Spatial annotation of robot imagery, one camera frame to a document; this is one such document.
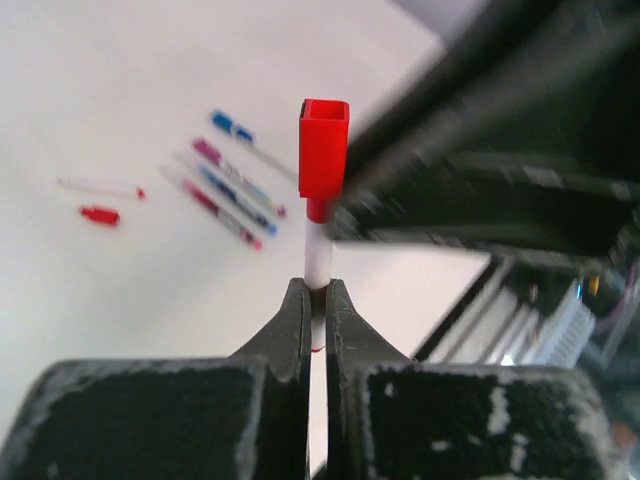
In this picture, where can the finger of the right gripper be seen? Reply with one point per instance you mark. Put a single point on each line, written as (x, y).
(535, 92)
(532, 206)

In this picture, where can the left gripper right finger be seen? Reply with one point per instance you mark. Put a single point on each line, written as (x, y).
(393, 418)

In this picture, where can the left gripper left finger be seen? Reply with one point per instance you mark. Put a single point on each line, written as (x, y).
(244, 416)

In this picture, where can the thin white red pen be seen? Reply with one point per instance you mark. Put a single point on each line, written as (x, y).
(318, 255)

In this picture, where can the white pen blue print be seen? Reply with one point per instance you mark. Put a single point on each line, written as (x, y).
(229, 192)

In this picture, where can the small red pen cap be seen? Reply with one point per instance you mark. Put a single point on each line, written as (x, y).
(323, 142)

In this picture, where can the pink white pen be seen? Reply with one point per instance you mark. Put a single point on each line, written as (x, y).
(214, 156)

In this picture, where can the white marker blue end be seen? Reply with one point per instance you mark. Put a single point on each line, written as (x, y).
(241, 134)

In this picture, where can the thin red tipped refill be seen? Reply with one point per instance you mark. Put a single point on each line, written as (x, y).
(103, 187)

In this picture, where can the aluminium rail frame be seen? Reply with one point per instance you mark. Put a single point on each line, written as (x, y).
(513, 314)

